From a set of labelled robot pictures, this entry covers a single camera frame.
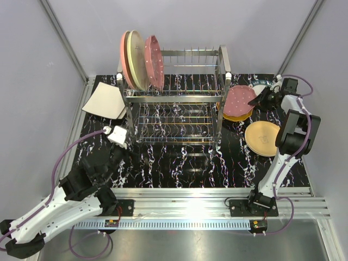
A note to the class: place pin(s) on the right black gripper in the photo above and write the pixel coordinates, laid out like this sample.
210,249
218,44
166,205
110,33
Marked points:
260,100

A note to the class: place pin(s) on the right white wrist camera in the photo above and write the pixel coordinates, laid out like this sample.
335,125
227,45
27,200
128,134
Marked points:
277,84

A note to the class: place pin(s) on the beige tan round plate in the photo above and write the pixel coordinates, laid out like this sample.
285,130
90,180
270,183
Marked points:
260,137

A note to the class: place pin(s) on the right small circuit board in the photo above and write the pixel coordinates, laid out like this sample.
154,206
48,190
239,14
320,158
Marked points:
257,226

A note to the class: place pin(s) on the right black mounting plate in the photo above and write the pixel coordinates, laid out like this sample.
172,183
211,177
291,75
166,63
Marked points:
242,208

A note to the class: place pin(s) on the pink round plate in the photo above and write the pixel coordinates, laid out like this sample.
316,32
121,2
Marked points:
124,60

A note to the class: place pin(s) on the black mounting plate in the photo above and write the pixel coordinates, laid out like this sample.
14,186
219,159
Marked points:
126,206
242,208

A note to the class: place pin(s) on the left small circuit board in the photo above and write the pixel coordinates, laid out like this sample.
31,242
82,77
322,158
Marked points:
111,223

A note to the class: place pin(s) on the right aluminium frame post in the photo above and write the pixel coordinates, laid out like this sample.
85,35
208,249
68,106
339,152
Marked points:
313,12

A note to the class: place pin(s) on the yellow dotted plate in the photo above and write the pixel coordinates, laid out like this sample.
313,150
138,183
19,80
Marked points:
236,118

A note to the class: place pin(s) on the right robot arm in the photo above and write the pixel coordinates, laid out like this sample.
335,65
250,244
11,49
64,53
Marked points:
294,139

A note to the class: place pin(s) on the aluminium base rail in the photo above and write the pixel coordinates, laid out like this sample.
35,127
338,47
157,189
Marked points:
204,209

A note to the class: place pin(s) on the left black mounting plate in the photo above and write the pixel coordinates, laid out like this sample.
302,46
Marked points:
126,206

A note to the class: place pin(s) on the left aluminium frame post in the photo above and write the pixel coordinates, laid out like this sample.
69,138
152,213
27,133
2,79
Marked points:
53,19

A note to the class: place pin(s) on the teal-rimmed lettered plate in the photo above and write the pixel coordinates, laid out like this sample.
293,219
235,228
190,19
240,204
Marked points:
259,85

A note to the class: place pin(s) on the small circuit board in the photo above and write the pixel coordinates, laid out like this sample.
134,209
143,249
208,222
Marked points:
257,226
111,223

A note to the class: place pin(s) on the square black-rimmed plate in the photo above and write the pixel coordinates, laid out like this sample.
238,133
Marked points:
106,101

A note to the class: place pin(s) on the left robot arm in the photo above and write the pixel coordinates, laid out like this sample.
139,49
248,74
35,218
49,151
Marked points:
83,193

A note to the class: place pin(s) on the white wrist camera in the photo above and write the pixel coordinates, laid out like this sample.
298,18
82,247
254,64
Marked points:
117,135
277,84

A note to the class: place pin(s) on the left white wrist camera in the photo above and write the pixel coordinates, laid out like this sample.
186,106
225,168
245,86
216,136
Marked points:
117,135

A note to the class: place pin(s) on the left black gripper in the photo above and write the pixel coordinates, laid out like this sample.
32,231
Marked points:
124,151

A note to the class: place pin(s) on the cream round plate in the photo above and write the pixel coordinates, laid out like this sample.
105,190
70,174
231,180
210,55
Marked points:
136,60

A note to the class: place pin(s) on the pink dotted plate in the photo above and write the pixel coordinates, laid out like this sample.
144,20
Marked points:
237,101
154,62

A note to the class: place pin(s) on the aluminium frame post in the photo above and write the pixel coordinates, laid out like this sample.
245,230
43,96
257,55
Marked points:
53,19
313,12

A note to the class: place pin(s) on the stainless steel dish rack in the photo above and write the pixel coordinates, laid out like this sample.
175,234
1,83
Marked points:
188,110

